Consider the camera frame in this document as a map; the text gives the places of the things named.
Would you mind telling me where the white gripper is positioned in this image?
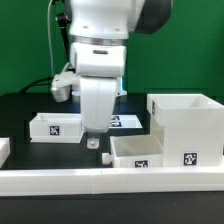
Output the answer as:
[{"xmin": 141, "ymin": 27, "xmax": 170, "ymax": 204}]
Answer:
[{"xmin": 51, "ymin": 42, "xmax": 126, "ymax": 149}]

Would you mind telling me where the white drawer box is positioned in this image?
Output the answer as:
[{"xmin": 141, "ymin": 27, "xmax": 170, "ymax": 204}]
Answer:
[
  {"xmin": 29, "ymin": 113, "xmax": 83, "ymax": 143},
  {"xmin": 102, "ymin": 135, "xmax": 163, "ymax": 168}
]

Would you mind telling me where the white front drawer box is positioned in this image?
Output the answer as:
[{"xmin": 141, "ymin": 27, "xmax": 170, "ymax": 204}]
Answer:
[{"xmin": 102, "ymin": 135, "xmax": 163, "ymax": 168}]

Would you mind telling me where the white drawer cabinet frame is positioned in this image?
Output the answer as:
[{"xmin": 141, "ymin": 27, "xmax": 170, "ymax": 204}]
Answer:
[{"xmin": 147, "ymin": 94, "xmax": 224, "ymax": 167}]

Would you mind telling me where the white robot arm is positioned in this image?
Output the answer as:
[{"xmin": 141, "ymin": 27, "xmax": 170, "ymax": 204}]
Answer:
[{"xmin": 51, "ymin": 0, "xmax": 173, "ymax": 149}]

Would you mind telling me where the fiducial marker sheet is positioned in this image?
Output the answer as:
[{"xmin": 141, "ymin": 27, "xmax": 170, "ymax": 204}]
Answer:
[{"xmin": 110, "ymin": 115, "xmax": 142, "ymax": 128}]

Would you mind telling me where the black cable with connector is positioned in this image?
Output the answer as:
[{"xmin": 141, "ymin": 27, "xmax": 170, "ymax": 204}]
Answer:
[{"xmin": 18, "ymin": 76, "xmax": 54, "ymax": 94}]

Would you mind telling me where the white left barrier rail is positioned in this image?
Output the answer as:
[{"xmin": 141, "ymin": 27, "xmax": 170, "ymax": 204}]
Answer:
[{"xmin": 0, "ymin": 138, "xmax": 10, "ymax": 168}]

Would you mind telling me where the white barrier rail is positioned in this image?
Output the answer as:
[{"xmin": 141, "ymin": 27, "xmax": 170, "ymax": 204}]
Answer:
[
  {"xmin": 0, "ymin": 138, "xmax": 10, "ymax": 168},
  {"xmin": 0, "ymin": 167, "xmax": 224, "ymax": 196}
]

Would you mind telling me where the white front barrier rail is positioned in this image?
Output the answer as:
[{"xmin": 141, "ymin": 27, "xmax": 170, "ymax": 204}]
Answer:
[{"xmin": 0, "ymin": 167, "xmax": 224, "ymax": 196}]

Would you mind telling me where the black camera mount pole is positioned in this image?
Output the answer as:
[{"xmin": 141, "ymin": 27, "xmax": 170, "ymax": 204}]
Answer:
[{"xmin": 55, "ymin": 13, "xmax": 70, "ymax": 60}]

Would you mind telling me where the white thin cable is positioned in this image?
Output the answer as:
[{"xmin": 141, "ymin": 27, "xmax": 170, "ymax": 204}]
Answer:
[{"xmin": 46, "ymin": 0, "xmax": 56, "ymax": 78}]

